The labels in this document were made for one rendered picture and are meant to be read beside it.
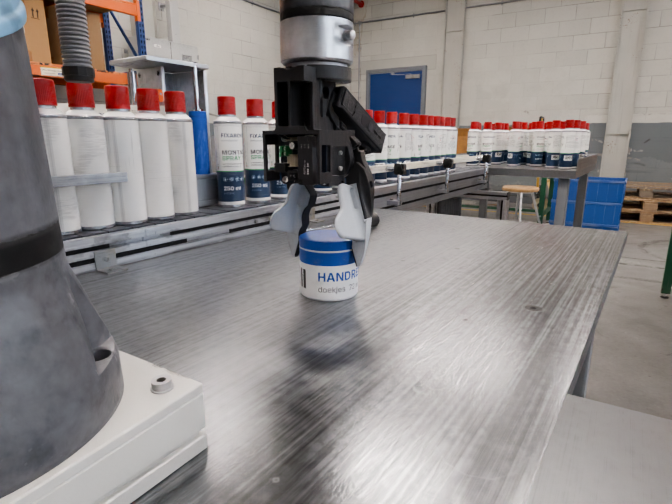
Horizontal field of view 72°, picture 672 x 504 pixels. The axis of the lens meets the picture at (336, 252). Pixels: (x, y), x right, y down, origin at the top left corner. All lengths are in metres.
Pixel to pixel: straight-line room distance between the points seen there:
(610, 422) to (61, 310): 0.33
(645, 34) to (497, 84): 1.92
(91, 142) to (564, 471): 0.67
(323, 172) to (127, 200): 0.39
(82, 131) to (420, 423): 0.60
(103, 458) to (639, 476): 0.28
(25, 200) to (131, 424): 0.12
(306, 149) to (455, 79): 7.74
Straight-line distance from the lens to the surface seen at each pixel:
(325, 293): 0.53
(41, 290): 0.25
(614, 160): 7.74
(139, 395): 0.29
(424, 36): 8.52
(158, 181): 0.81
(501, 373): 0.40
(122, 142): 0.77
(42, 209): 0.25
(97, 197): 0.76
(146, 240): 0.77
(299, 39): 0.49
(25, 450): 0.25
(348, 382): 0.37
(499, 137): 2.51
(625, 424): 0.38
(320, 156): 0.46
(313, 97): 0.48
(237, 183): 0.92
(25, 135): 0.25
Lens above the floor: 1.01
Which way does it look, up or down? 14 degrees down
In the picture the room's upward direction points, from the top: straight up
